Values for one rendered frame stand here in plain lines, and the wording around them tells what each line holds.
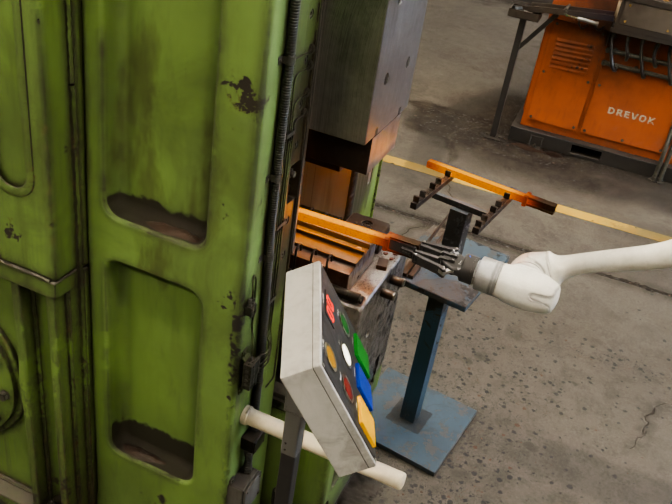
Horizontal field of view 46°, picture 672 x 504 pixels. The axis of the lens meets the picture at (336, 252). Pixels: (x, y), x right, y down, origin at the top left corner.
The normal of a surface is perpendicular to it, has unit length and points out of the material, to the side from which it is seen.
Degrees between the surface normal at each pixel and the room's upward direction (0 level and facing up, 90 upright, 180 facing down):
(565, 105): 90
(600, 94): 90
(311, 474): 89
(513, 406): 0
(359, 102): 90
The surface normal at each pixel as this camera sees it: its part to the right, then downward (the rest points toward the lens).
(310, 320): -0.38, -0.77
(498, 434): 0.14, -0.84
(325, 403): 0.02, 0.54
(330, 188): -0.40, 0.44
